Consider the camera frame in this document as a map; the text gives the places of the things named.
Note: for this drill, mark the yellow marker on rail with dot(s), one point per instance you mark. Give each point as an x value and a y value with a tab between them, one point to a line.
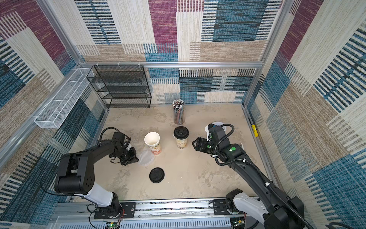
255	131

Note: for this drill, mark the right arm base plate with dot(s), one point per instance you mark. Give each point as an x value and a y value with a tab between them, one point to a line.
220	208

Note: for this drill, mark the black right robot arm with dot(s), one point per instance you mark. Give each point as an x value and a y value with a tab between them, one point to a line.
274	209

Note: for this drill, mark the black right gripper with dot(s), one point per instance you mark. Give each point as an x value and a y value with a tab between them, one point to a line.
202	144

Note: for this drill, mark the beige patterned paper cup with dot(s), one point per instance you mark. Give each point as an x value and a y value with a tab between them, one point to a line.
181	140

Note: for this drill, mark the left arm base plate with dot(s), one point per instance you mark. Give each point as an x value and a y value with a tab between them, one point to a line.
127	212

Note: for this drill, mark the black cup lid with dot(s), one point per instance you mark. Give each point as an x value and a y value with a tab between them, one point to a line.
156	175
181	133

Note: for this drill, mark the translucent leak-proof paper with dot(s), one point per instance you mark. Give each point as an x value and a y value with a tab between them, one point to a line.
146	158

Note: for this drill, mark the black wire shelf rack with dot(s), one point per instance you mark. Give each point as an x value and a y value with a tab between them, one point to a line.
121	86

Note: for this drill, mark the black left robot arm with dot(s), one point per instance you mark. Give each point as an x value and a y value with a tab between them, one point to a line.
76	174

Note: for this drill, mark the white wire mesh basket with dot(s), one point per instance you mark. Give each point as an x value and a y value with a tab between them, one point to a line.
60	106

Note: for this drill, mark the metal straw holder cup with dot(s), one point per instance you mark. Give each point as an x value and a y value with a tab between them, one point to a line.
178	111

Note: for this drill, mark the red patterned paper cup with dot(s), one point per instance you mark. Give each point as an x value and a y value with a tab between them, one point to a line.
152	140

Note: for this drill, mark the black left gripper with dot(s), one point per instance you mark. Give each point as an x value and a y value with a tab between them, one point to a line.
133	159

